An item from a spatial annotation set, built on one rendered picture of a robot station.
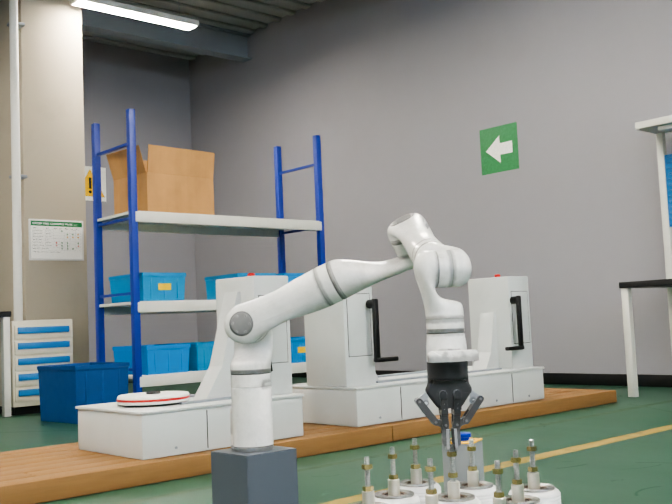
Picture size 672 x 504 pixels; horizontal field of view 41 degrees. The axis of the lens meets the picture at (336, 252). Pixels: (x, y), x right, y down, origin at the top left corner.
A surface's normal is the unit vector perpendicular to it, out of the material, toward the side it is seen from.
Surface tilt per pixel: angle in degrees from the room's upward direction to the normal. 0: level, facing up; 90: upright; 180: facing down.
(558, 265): 90
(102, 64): 90
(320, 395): 90
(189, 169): 98
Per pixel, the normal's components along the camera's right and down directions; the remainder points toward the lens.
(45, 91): 0.66, -0.09
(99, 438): -0.74, -0.02
